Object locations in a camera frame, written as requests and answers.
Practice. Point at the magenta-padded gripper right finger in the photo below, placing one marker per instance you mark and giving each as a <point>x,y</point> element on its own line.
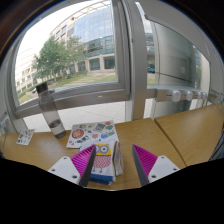
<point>161,168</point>

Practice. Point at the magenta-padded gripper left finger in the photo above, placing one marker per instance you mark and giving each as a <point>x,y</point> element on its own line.
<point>66,169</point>

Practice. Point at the white owl-print towel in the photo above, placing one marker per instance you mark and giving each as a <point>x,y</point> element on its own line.
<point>103,163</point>

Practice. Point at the sticker sheet with red circle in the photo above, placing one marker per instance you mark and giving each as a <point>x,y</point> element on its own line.
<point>91,133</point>

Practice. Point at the sticker sheet with small stickers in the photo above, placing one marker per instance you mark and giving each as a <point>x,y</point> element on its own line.
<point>25,137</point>

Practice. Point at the clear grey water bottle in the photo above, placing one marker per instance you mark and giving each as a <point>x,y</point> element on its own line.
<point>51,113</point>

